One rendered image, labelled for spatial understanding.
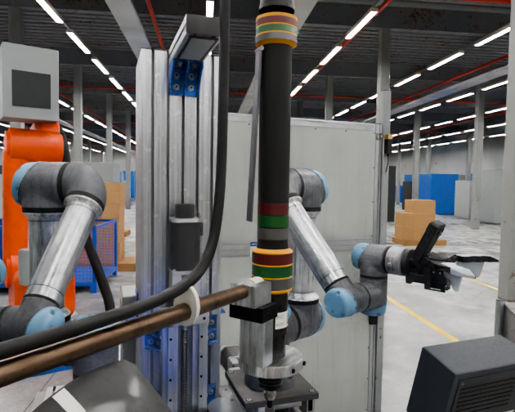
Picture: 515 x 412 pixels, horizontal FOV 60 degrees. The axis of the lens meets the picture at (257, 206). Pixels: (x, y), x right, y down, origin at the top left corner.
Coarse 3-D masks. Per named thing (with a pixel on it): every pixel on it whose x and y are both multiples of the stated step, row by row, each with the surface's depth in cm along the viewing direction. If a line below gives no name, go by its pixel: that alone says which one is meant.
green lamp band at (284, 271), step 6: (252, 264) 48; (252, 270) 48; (258, 270) 46; (264, 270) 46; (270, 270) 46; (276, 270) 46; (282, 270) 46; (288, 270) 47; (258, 276) 46; (264, 276) 46; (270, 276) 46; (276, 276) 46; (282, 276) 46; (288, 276) 47
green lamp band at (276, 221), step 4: (260, 216) 47; (264, 216) 46; (288, 216) 47; (260, 220) 47; (264, 220) 46; (268, 220) 46; (272, 220) 46; (276, 220) 46; (280, 220) 46; (284, 220) 47; (288, 220) 47; (260, 224) 47; (264, 224) 46; (268, 224) 46; (272, 224) 46; (276, 224) 46; (280, 224) 46; (284, 224) 47; (288, 224) 47
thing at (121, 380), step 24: (120, 360) 54; (72, 384) 46; (96, 384) 48; (120, 384) 50; (144, 384) 52; (48, 408) 42; (96, 408) 45; (120, 408) 47; (144, 408) 49; (168, 408) 52
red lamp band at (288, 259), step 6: (252, 252) 48; (252, 258) 48; (258, 258) 46; (264, 258) 46; (270, 258) 46; (276, 258) 46; (282, 258) 46; (288, 258) 46; (258, 264) 46; (264, 264) 46; (270, 264) 46; (276, 264) 46; (282, 264) 46; (288, 264) 47
